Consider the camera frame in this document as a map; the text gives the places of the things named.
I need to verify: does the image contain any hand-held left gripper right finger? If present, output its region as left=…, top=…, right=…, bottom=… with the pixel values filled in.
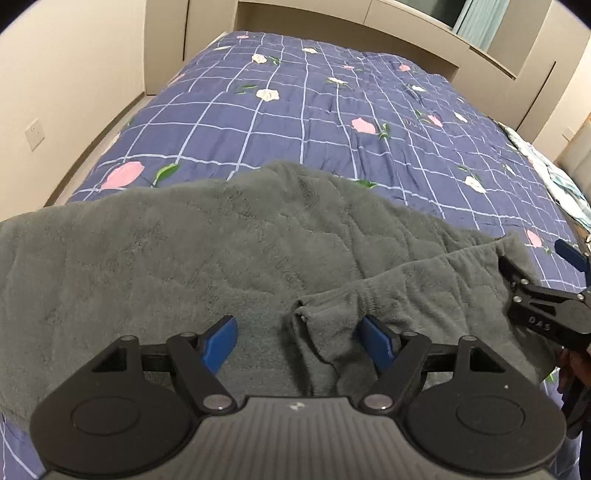
left=359, top=314, right=507, bottom=415

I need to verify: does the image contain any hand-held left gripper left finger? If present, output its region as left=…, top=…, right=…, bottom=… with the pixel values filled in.
left=91, top=315, right=239, bottom=415

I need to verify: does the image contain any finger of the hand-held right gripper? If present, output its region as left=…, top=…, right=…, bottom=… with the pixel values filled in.
left=554, top=239, right=591, bottom=276
left=498, top=255, right=532, bottom=303

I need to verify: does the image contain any grey quilted blanket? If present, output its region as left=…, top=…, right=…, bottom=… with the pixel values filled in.
left=0, top=160, right=563, bottom=426

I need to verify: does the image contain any person's right hand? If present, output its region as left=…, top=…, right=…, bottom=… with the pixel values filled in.
left=557, top=347, right=583, bottom=409

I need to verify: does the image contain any light floral cloth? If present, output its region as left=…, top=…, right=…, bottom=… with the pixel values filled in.
left=500, top=121, right=591, bottom=234

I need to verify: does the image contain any wooden headboard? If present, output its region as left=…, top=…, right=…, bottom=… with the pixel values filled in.
left=555, top=121, right=591, bottom=197

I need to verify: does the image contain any beige wardrobe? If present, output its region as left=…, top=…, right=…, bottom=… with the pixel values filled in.
left=143, top=0, right=239, bottom=96
left=489, top=0, right=591, bottom=145

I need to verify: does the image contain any blue checked floral bed blanket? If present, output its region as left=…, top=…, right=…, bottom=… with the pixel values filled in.
left=0, top=30, right=591, bottom=480

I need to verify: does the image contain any beige overbed cabinet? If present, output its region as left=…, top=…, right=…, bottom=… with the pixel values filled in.
left=232, top=0, right=519, bottom=82

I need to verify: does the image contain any white wall socket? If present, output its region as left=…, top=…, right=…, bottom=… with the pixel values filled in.
left=24, top=119, right=45, bottom=151

